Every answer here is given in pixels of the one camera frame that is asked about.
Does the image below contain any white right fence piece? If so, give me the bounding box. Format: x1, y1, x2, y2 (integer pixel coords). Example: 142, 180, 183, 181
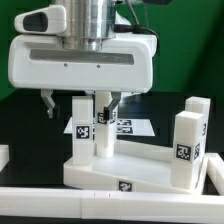
207, 153, 224, 196

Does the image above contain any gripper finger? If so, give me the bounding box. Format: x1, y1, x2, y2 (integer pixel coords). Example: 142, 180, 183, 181
103, 92, 121, 121
41, 89, 55, 119

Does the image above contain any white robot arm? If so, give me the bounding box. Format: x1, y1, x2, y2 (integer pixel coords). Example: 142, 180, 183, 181
8, 0, 159, 120

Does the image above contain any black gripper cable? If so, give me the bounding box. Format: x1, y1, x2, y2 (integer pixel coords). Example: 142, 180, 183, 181
114, 0, 161, 54

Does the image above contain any white desk top tray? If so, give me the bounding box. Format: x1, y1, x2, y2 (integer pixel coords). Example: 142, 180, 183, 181
63, 140, 208, 195

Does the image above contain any white front fence bar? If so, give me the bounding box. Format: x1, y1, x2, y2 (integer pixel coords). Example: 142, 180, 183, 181
0, 187, 224, 224

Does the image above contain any white fence piece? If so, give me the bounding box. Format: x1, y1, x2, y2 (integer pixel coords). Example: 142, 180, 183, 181
0, 145, 9, 172
207, 153, 224, 196

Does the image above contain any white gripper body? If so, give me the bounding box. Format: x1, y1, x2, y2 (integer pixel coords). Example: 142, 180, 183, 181
8, 34, 157, 93

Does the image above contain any white left fence piece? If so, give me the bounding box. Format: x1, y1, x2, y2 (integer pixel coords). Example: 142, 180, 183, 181
0, 145, 9, 172

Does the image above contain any marker sheet with tags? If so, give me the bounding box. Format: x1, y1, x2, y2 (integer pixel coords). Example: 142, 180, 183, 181
64, 118, 155, 139

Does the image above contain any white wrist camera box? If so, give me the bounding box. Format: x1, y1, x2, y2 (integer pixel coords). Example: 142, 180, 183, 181
14, 5, 67, 35

